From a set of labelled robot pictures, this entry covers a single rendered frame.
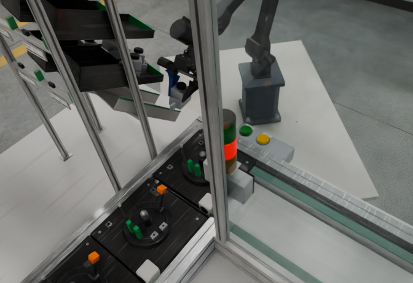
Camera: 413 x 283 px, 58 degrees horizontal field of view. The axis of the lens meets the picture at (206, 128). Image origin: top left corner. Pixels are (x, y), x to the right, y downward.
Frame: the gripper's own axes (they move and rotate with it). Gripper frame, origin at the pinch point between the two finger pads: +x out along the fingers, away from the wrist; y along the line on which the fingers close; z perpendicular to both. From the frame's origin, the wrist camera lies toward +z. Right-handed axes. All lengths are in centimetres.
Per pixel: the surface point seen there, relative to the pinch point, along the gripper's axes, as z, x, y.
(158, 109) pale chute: -7.9, 9.4, -7.7
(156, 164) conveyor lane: -9.9, 26.4, -1.4
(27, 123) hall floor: -122, 74, -156
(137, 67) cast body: 6.3, -0.8, -12.6
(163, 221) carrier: 6.1, 36.2, 14.0
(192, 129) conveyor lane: -21.8, 12.1, 1.4
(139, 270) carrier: 16, 47, 16
